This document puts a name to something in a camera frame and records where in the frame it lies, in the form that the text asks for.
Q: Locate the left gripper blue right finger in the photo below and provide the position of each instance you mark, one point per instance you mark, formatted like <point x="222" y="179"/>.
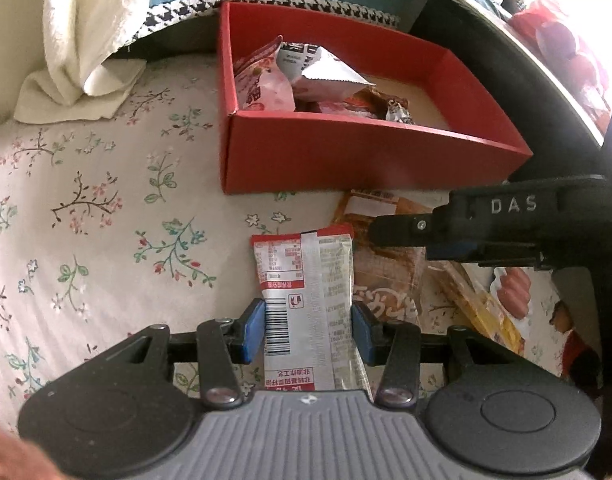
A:
<point x="394" y="346"/>

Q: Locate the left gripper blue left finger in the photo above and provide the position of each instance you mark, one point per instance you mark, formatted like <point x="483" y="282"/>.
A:
<point x="223" y="342"/>

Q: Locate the brown tofu snack pack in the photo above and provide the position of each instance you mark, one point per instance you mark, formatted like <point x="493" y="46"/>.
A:
<point x="387" y="280"/>

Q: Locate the white sausage snack pack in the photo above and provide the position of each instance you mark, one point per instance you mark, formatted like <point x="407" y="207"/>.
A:
<point x="511" y="287"/>

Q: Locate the red white barcode snack pack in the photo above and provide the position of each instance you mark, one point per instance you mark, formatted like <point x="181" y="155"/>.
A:
<point x="307" y="282"/>

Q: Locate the dark brown candy wrapper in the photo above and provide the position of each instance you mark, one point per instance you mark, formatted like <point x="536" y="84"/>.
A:
<point x="384" y="106"/>

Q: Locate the clear red snack packet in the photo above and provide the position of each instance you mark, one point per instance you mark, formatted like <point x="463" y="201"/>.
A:
<point x="260" y="84"/>

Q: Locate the white red snack pouch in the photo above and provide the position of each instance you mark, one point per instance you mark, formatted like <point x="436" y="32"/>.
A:
<point x="318" y="75"/>

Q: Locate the yellow stick snack pack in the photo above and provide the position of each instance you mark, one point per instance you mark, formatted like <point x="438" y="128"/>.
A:
<point x="482" y="310"/>

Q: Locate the red gummy candy bag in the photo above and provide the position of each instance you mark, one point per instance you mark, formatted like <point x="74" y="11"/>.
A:
<point x="351" y="108"/>

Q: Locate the person right hand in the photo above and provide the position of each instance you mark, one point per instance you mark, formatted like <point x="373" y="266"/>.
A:
<point x="580" y="364"/>

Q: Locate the person left hand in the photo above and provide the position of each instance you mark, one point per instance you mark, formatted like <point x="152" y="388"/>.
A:
<point x="20" y="460"/>

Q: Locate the floral ottoman cover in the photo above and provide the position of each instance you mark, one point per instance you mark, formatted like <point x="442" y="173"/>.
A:
<point x="108" y="227"/>

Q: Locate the red plastic bag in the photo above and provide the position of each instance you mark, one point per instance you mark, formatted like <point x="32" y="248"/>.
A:
<point x="562" y="51"/>

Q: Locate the red cardboard box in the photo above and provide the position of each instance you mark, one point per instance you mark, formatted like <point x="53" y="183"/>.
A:
<point x="459" y="135"/>

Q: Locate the cream white blanket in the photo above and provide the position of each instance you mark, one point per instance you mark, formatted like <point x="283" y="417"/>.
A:
<point x="81" y="80"/>

